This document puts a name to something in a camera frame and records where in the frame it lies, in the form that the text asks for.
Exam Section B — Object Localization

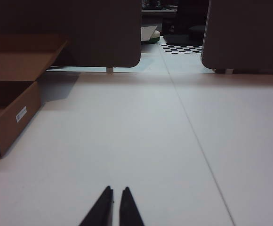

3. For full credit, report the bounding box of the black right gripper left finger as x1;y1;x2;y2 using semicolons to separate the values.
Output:
79;186;114;226

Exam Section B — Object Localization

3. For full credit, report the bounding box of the white and green object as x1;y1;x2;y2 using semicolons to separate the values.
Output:
141;24;161;45

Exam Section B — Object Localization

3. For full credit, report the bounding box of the open brown cardboard box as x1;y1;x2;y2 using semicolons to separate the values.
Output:
0;32;69;160

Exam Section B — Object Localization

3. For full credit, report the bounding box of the brown office partition panel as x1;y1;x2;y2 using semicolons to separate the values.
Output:
0;0;143;69
201;0;273;75

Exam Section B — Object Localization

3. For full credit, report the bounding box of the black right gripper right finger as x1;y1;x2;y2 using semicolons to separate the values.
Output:
119;186;145;226

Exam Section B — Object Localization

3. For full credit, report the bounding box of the black white checkerboard sheet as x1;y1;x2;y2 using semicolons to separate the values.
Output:
160;43;203;56

